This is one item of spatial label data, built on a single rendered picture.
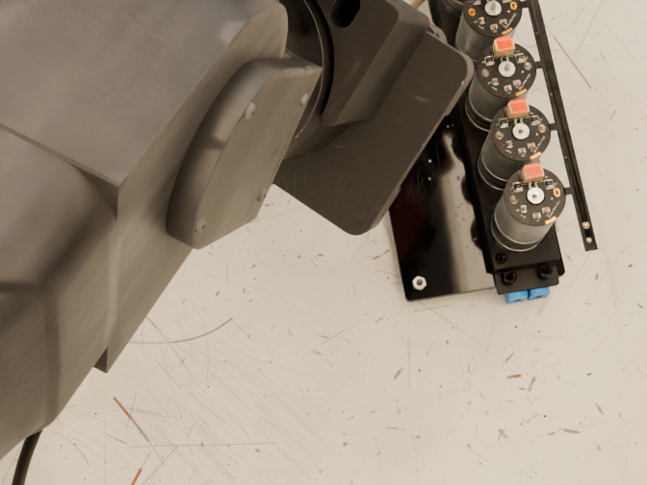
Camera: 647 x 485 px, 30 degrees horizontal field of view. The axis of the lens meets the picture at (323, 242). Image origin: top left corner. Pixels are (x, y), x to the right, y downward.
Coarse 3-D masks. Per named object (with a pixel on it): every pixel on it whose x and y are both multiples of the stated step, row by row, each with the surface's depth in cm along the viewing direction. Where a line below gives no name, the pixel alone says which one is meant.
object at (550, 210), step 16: (512, 176) 49; (544, 176) 49; (512, 192) 49; (544, 192) 49; (560, 192) 49; (512, 208) 49; (528, 208) 49; (544, 208) 49; (560, 208) 49; (528, 224) 49; (544, 224) 49
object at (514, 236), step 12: (504, 192) 50; (528, 192) 49; (540, 192) 49; (504, 204) 49; (492, 216) 53; (504, 216) 50; (492, 228) 53; (504, 228) 51; (516, 228) 50; (528, 228) 49; (540, 228) 49; (504, 240) 52; (516, 240) 51; (528, 240) 51; (540, 240) 52
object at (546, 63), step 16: (528, 0) 51; (544, 32) 51; (544, 48) 51; (544, 64) 50; (560, 96) 50; (560, 112) 50; (560, 128) 50; (560, 144) 49; (576, 160) 49; (576, 176) 49; (576, 192) 49; (576, 208) 49; (592, 240) 48
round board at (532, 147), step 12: (504, 108) 50; (492, 120) 50; (504, 120) 50; (516, 120) 50; (528, 120) 50; (540, 120) 50; (492, 132) 50; (504, 132) 50; (540, 132) 50; (504, 144) 49; (516, 144) 49; (528, 144) 49; (540, 144) 49; (504, 156) 49; (516, 156) 49; (528, 156) 49
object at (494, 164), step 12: (516, 132) 50; (528, 132) 50; (492, 144) 50; (480, 156) 53; (492, 156) 51; (540, 156) 50; (480, 168) 53; (492, 168) 52; (504, 168) 51; (516, 168) 50; (492, 180) 53; (504, 180) 52
